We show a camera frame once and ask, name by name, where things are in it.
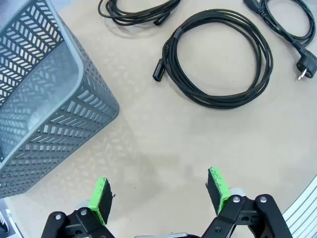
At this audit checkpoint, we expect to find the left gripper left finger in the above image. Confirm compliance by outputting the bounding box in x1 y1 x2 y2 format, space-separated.
43 177 114 238

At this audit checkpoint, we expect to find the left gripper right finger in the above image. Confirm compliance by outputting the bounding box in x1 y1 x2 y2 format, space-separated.
202 167 293 238

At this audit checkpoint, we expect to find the black power cable with plug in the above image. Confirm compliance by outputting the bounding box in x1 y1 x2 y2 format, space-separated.
242 0 317 81

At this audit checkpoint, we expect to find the grey perforated plastic basket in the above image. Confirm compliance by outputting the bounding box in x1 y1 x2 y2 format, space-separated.
0 0 120 199

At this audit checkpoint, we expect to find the aluminium table edge rail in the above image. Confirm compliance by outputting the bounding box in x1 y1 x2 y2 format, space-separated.
282 173 317 238

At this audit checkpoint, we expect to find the black braided cable coil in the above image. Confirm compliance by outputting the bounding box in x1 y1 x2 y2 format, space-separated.
152 9 274 109

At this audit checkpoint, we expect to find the thin black cable coil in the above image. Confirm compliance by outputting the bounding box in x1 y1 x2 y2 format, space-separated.
98 0 181 26

